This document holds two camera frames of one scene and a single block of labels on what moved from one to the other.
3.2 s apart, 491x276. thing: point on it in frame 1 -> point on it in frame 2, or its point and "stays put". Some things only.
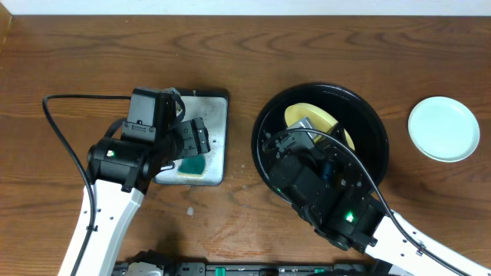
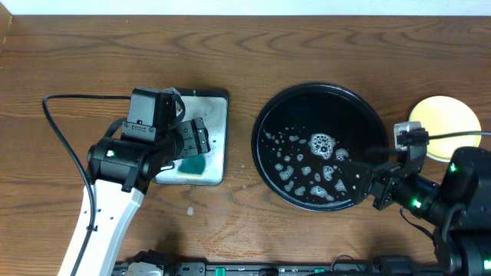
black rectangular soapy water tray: x=207 y=168 stays put
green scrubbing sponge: x=193 y=166 stays put
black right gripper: x=347 y=172 -> x=392 y=174
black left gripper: x=196 y=138 stays put
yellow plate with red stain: x=317 y=119 -> x=442 y=115
